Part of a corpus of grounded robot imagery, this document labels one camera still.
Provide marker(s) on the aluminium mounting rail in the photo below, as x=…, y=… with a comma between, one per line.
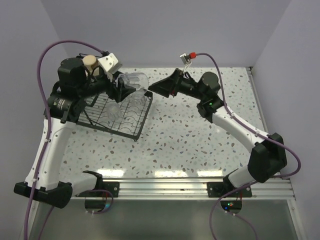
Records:
x=192, y=188

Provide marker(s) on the clear plastic cup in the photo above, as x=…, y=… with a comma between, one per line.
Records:
x=137, y=99
x=136, y=80
x=113, y=112

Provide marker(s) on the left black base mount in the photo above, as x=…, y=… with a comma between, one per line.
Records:
x=112, y=186

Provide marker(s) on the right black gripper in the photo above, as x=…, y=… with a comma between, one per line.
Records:
x=168, y=86

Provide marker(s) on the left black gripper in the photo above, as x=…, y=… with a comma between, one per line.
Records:
x=120, y=92

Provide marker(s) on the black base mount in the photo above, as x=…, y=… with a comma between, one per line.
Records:
x=218, y=189
x=112, y=186

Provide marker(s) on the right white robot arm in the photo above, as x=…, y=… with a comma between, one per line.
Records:
x=267, y=155

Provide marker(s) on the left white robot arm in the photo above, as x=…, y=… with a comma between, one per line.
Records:
x=42, y=184

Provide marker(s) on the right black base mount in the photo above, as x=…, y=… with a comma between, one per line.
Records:
x=218, y=189

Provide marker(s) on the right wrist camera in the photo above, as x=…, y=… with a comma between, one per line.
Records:
x=187, y=59

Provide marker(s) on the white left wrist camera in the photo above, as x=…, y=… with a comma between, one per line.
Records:
x=110, y=63

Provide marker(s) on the black wire dish rack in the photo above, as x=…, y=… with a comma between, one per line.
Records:
x=92, y=92

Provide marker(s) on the beige cup far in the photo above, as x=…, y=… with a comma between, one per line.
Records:
x=91, y=63

